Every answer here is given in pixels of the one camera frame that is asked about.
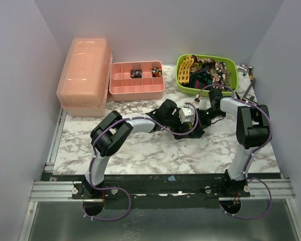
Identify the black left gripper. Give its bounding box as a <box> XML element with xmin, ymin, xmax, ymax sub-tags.
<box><xmin>163</xmin><ymin>109</ymin><xmax>190</xmax><ymax>140</ymax></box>

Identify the navy tie with yellow flowers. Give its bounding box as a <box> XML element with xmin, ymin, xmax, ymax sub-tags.
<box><xmin>184</xmin><ymin>122</ymin><xmax>205</xmax><ymax>139</ymax></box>

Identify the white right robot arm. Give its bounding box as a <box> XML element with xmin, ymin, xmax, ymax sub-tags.
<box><xmin>198</xmin><ymin>88</ymin><xmax>272</xmax><ymax>197</ymax></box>

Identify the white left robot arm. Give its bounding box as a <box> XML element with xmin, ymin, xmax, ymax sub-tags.
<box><xmin>84</xmin><ymin>99</ymin><xmax>200</xmax><ymax>198</ymax></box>

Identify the green navy red striped tie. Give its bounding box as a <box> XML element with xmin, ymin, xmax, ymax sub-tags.
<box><xmin>190</xmin><ymin>72</ymin><xmax>213</xmax><ymax>89</ymax></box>

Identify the grey metal clamp tool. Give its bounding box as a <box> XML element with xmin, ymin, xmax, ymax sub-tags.
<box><xmin>242</xmin><ymin>78</ymin><xmax>255</xmax><ymax>101</ymax></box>

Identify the yellow tie with beetles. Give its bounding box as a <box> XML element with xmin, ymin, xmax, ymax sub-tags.
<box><xmin>178</xmin><ymin>55</ymin><xmax>194</xmax><ymax>85</ymax></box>

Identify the rolled colourful tie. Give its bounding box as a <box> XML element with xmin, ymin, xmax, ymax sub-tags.
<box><xmin>150</xmin><ymin>67</ymin><xmax>162</xmax><ymax>78</ymax></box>

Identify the green plastic bin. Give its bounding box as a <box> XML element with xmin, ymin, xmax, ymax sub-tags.
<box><xmin>176</xmin><ymin>54</ymin><xmax>238</xmax><ymax>96</ymax></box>

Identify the pink compartment tray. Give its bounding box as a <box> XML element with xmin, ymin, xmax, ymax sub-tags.
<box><xmin>109</xmin><ymin>61</ymin><xmax>165</xmax><ymax>101</ymax></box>

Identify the rolled dark floral tie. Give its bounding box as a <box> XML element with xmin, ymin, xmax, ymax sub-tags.
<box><xmin>130</xmin><ymin>69</ymin><xmax>142</xmax><ymax>78</ymax></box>

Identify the pink translucent storage box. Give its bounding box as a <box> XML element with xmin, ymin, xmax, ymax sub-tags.
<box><xmin>56</xmin><ymin>38</ymin><xmax>112</xmax><ymax>117</ymax></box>

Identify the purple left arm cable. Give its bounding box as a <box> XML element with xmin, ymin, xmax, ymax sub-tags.
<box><xmin>86</xmin><ymin>102</ymin><xmax>199</xmax><ymax>221</ymax></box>

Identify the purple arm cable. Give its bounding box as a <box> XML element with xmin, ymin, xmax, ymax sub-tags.
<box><xmin>195</xmin><ymin>84</ymin><xmax>274</xmax><ymax>219</ymax></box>
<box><xmin>86</xmin><ymin>102</ymin><xmax>199</xmax><ymax>221</ymax></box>

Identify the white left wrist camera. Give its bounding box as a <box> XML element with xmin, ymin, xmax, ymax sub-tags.
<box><xmin>179</xmin><ymin>106</ymin><xmax>195</xmax><ymax>124</ymax></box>

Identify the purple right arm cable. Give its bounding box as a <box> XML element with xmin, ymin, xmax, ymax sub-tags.
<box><xmin>195</xmin><ymin>84</ymin><xmax>274</xmax><ymax>219</ymax></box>

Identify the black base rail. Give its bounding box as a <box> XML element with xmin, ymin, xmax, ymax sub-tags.
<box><xmin>41</xmin><ymin>173</ymin><xmax>281</xmax><ymax>215</ymax></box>

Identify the aluminium extrusion rail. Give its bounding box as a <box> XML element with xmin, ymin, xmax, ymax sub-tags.
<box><xmin>30</xmin><ymin>179</ymin><xmax>295</xmax><ymax>202</ymax></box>

